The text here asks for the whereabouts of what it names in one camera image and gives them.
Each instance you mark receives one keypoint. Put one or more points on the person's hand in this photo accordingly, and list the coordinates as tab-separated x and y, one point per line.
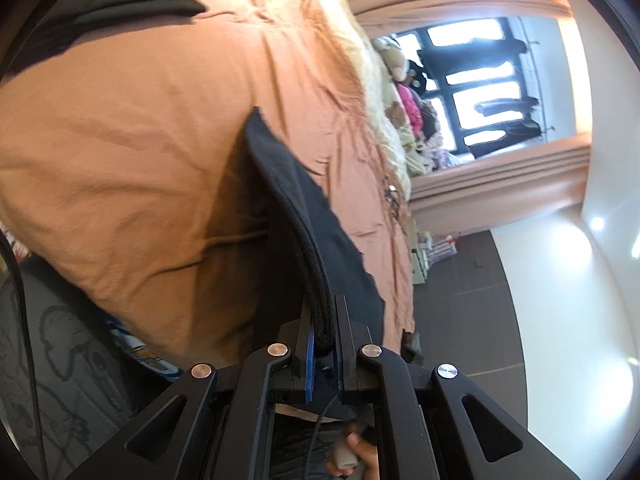
353	457

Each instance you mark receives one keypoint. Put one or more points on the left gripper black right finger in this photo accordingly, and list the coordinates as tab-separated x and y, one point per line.
433	423

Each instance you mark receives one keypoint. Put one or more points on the plush toys pile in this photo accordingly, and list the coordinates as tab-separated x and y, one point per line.
415	119

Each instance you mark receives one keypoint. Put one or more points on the black garment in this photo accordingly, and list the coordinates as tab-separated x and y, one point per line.
324	296

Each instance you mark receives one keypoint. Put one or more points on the grey patterned trousers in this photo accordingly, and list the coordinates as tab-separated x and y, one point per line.
66	388

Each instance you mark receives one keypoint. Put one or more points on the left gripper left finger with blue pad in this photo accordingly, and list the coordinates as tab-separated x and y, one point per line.
213	424

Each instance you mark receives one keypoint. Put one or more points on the cream quilt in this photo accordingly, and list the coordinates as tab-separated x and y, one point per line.
381	99

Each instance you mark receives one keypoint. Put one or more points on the orange bed blanket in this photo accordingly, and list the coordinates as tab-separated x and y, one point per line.
124	165

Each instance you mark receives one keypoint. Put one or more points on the black framed window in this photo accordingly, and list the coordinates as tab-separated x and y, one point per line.
475	74

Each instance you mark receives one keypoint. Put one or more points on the grey and black clothes pile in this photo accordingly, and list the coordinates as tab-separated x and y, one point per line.
44	28

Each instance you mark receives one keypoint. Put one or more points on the white storage cabinet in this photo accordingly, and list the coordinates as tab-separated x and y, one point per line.
426	250

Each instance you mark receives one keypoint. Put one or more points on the peach curtain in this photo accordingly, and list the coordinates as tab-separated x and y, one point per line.
542	176

